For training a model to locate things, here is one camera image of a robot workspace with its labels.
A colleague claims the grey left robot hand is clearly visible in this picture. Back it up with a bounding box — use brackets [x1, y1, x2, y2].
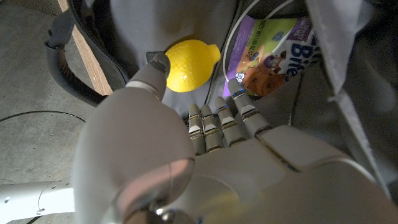
[71, 51, 398, 224]

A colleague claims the yellow lemon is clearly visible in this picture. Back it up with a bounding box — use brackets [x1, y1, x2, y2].
[164, 39, 222, 93]

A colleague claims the black backpack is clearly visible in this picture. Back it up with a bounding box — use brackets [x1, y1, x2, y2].
[44, 0, 398, 202]

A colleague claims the purple snack packet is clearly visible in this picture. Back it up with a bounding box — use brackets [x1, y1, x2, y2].
[221, 14, 322, 98]

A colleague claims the thin black left arm wire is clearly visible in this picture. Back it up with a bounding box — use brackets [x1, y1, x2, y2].
[0, 110, 86, 124]

